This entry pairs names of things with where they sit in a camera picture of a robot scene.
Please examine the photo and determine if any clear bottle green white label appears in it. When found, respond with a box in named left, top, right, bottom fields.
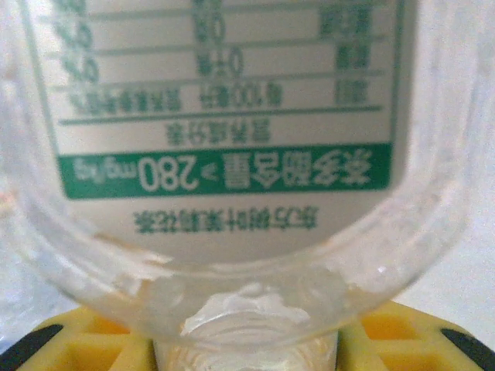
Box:
left=0, top=0, right=495, bottom=371

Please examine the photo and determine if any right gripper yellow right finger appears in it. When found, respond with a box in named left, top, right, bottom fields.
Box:
left=338, top=301, right=495, bottom=371

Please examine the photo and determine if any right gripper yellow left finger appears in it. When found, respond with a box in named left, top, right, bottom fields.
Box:
left=0, top=307, right=158, bottom=371

